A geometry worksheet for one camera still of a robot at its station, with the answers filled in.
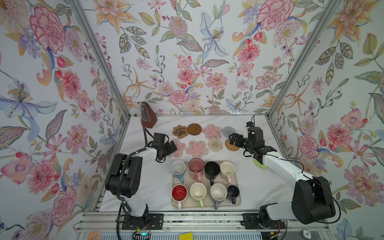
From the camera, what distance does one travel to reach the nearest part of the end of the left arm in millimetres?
745

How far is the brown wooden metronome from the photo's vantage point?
106 cm

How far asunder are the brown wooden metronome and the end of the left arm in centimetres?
31

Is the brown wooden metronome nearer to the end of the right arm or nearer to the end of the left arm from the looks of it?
the end of the left arm
